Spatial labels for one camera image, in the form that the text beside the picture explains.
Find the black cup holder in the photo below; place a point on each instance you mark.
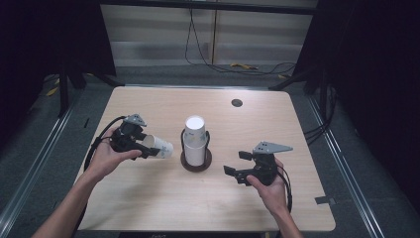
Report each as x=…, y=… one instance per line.
x=196, y=167

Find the round dark table grommet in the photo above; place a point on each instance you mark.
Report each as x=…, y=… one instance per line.
x=237, y=102

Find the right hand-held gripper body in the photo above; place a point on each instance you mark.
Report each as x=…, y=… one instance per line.
x=267, y=165

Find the black metal stand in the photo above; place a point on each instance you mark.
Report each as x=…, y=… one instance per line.
x=63, y=89

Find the single white paper cup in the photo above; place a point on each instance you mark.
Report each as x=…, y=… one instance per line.
x=160, y=147

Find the metal floor rail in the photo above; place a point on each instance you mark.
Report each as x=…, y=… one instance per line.
x=346, y=165
x=33, y=172

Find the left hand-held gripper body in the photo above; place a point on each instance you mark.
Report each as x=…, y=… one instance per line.
x=127, y=139

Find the grey tape strip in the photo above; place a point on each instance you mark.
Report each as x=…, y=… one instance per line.
x=324, y=200

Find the person's right hand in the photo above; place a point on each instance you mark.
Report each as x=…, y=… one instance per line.
x=272, y=195

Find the yellow floor tape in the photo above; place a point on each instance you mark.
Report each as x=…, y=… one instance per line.
x=243, y=66
x=52, y=91

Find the stack of white paper cups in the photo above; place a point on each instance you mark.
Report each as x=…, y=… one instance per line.
x=194, y=140

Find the person's left hand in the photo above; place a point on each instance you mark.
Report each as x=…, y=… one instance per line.
x=105, y=158

